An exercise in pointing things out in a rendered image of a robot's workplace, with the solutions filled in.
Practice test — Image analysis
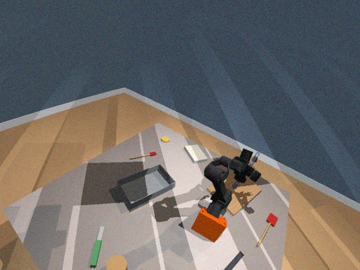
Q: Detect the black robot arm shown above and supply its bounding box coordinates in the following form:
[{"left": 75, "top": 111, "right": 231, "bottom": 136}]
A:
[{"left": 204, "top": 148, "right": 253, "bottom": 219}]

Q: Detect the orange round disc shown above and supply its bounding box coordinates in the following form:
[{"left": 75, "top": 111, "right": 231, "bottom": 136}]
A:
[{"left": 107, "top": 255, "right": 128, "bottom": 270}]

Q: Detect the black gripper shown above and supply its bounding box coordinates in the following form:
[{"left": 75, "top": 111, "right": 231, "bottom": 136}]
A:
[{"left": 242, "top": 165, "right": 261, "bottom": 182}]

